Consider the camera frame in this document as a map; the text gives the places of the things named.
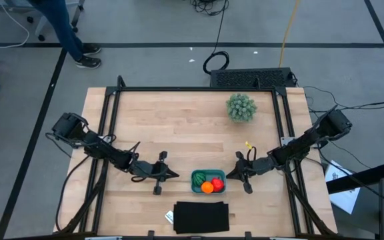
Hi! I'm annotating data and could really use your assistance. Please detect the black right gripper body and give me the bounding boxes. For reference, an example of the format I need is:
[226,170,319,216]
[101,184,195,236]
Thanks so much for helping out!
[235,151,277,195]

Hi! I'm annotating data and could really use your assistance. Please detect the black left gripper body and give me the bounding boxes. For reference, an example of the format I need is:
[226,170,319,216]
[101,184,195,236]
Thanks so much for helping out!
[128,150,169,196]

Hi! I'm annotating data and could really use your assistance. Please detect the teal plastic container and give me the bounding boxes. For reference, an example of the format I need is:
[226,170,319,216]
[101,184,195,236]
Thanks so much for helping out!
[191,169,227,195]

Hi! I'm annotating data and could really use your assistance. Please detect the green toy watermelon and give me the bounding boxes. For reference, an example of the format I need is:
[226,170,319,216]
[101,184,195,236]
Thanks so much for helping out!
[192,171,207,187]

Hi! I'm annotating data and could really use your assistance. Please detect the orange toy fruit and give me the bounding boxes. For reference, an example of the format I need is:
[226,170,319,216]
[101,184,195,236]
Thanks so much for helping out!
[201,181,215,195]

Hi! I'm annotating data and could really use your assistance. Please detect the black cloth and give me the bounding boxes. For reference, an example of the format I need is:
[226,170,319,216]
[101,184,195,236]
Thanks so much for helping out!
[173,201,230,235]

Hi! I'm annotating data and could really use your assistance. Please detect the green artificial potted plant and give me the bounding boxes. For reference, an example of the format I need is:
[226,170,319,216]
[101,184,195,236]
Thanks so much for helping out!
[225,93,258,123]

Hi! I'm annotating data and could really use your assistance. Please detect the black perforated computer case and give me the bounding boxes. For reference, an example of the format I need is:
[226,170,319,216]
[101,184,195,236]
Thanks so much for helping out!
[209,67,297,89]

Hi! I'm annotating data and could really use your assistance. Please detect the white paper sheets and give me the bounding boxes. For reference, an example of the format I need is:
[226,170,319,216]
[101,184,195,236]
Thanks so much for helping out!
[324,159,361,215]

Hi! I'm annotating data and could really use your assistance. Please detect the person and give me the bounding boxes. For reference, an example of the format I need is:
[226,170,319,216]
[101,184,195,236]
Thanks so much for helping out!
[28,0,102,70]

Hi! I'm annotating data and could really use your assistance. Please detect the black aluminium table frame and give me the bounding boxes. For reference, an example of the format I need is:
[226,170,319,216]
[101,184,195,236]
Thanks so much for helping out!
[53,75,339,240]

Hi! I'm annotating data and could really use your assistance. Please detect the yellow hanging cable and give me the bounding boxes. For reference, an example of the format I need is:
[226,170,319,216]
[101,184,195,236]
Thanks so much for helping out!
[278,0,301,69]

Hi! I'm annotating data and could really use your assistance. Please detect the black hanging cable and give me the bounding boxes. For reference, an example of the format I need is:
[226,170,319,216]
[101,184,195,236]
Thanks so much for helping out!
[190,0,231,75]

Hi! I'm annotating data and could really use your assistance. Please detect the white cable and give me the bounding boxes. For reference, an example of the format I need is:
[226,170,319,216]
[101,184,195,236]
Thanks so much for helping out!
[0,2,31,49]

